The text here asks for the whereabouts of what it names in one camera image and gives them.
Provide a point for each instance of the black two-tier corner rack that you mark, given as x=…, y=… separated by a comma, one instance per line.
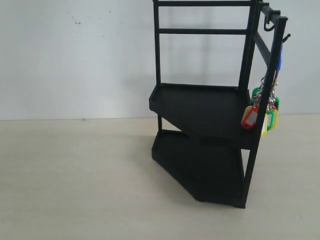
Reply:
x=208, y=136

